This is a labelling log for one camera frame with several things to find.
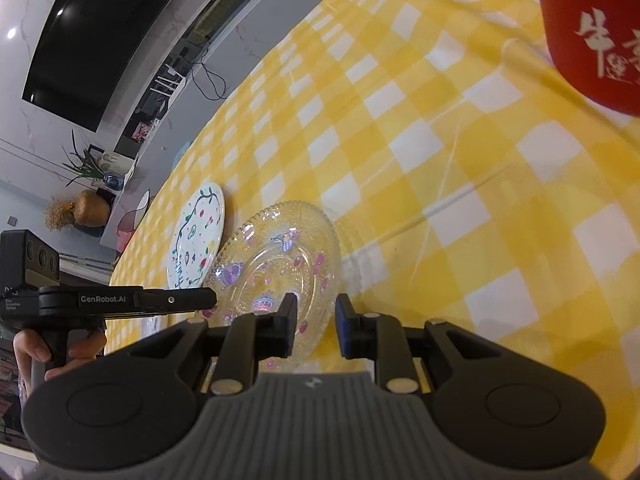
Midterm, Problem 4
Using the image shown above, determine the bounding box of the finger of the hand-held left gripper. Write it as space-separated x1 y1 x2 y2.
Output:
140 286 219 314

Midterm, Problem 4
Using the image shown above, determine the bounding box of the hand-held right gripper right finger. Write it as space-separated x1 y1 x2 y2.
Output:
334 293 512 397

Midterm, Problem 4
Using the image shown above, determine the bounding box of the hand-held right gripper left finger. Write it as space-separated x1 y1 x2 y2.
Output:
106 293 300 396

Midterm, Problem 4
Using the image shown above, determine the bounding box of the clear glass plate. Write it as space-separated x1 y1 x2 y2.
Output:
200 200 343 372

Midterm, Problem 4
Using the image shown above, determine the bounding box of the white vine-painted plate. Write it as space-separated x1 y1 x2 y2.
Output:
167 182 225 290

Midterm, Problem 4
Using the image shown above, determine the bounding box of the person's left hand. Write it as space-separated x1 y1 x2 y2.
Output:
12 331 109 383

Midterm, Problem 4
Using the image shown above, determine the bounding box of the dried flower bunch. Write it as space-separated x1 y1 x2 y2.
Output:
43 194 79 234

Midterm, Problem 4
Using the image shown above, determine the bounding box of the gold vase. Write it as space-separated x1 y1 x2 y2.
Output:
74 189 112 227

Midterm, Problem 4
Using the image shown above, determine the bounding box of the plant in blue vase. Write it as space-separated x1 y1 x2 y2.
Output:
62 129 132 191

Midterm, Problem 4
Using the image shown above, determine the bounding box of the yellow checked tablecloth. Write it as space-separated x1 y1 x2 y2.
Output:
106 0 640 463

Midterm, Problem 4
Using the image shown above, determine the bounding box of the white router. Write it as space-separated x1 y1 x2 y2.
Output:
151 62 184 97

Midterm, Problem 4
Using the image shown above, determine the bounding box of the red mug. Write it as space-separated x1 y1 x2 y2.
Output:
530 0 640 118

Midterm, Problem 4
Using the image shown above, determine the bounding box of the black cable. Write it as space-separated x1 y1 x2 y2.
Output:
192 44 229 102

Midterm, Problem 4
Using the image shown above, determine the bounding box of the black wall television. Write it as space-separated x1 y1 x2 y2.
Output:
20 0 190 134

